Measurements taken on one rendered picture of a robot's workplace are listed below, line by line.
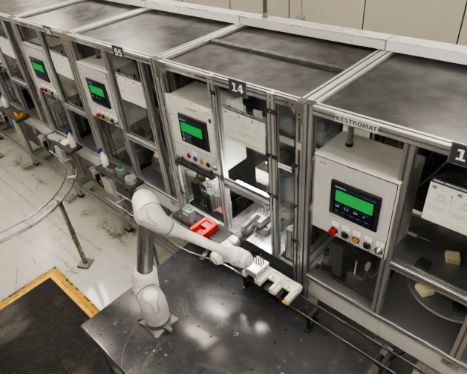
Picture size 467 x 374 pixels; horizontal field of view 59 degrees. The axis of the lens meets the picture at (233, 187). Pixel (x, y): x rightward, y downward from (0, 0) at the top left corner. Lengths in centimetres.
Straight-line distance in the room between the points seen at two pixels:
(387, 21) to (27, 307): 498
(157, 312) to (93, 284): 159
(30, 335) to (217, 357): 188
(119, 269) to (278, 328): 194
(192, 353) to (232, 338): 25
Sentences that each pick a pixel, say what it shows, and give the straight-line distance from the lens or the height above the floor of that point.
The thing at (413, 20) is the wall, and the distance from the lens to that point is 556.
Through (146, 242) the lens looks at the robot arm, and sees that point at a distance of 247.
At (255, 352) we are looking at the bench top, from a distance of 255.
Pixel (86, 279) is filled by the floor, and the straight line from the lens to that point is 414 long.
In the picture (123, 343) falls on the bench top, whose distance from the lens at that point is 273.
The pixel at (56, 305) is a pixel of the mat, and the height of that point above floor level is 1.
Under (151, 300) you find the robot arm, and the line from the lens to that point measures 252.
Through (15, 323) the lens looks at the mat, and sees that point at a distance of 409.
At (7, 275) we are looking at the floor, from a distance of 456.
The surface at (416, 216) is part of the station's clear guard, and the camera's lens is 194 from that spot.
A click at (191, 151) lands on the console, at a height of 147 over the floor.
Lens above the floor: 287
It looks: 37 degrees down
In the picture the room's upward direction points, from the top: 6 degrees counter-clockwise
